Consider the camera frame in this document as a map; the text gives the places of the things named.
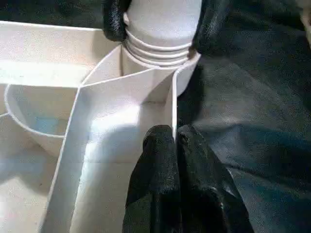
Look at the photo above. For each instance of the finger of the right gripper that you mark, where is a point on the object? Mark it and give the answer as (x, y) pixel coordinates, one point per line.
(211, 24)
(115, 19)

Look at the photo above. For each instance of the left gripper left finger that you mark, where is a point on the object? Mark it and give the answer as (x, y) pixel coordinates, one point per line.
(155, 184)

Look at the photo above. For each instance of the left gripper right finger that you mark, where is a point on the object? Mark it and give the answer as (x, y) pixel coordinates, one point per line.
(209, 199)

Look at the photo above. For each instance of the white plastic table leg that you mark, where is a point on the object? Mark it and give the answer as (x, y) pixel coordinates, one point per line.
(160, 24)

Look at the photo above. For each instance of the white plastic table top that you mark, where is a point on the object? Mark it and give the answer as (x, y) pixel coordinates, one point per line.
(109, 97)

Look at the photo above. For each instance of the black table mat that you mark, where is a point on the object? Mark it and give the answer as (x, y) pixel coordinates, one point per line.
(255, 109)

